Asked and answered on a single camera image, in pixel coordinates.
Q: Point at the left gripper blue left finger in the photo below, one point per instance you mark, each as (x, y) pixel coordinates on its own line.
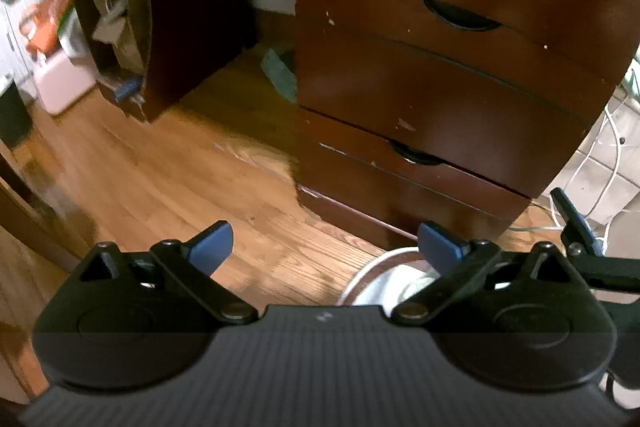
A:
(192, 263)

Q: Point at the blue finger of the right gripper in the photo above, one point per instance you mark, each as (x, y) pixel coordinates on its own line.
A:
(576, 236)

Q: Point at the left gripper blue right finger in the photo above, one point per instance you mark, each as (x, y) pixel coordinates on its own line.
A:
(462, 268)

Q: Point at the dark wooden drawer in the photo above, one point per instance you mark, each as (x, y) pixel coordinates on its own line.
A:
(388, 181)

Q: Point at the dark brown wooden dresser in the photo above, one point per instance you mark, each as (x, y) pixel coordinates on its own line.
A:
(503, 89)

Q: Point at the green paper scrap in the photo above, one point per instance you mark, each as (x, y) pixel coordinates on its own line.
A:
(280, 71)

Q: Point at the pink storage box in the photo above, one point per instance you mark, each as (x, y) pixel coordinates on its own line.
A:
(60, 83)

